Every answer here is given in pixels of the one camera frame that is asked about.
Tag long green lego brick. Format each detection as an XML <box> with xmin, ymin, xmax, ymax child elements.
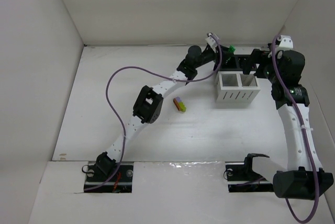
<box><xmin>228</xmin><ymin>45</ymin><xmax>236</xmax><ymax>53</ymax></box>

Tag orange green lego stack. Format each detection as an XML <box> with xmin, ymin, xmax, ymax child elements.
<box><xmin>173</xmin><ymin>97</ymin><xmax>186</xmax><ymax>113</ymax></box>

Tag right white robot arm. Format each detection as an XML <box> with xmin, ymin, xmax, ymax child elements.
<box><xmin>242</xmin><ymin>49</ymin><xmax>334</xmax><ymax>200</ymax></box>

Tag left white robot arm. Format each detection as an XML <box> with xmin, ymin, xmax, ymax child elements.
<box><xmin>95</xmin><ymin>45</ymin><xmax>224</xmax><ymax>178</ymax></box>

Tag black slotted container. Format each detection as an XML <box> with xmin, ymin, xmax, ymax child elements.
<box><xmin>218</xmin><ymin>54</ymin><xmax>250</xmax><ymax>72</ymax></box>

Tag white slotted container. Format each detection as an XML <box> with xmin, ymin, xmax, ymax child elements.
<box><xmin>215</xmin><ymin>71</ymin><xmax>261</xmax><ymax>104</ymax></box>

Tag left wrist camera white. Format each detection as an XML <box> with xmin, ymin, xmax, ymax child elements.
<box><xmin>206</xmin><ymin>33</ymin><xmax>219</xmax><ymax>50</ymax></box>

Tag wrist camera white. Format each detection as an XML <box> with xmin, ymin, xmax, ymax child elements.
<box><xmin>275</xmin><ymin>35</ymin><xmax>294</xmax><ymax>51</ymax></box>
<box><xmin>206</xmin><ymin>33</ymin><xmax>219</xmax><ymax>50</ymax></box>

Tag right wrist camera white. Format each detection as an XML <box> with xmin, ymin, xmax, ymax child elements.
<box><xmin>275</xmin><ymin>35</ymin><xmax>294</xmax><ymax>51</ymax></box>

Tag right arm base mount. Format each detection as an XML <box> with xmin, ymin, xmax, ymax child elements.
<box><xmin>224</xmin><ymin>162</ymin><xmax>273</xmax><ymax>193</ymax></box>

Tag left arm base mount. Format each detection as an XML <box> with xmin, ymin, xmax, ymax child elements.
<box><xmin>82</xmin><ymin>162</ymin><xmax>134</xmax><ymax>194</ymax></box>

